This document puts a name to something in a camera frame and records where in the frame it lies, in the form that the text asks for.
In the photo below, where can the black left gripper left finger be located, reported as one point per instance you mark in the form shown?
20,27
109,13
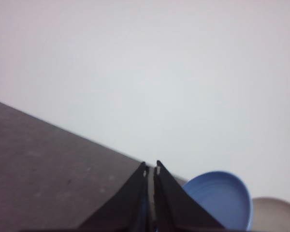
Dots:
127,210

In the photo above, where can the white plate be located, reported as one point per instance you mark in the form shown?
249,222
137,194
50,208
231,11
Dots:
270,215

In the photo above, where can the blue plate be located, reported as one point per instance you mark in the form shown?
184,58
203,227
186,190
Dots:
225,197

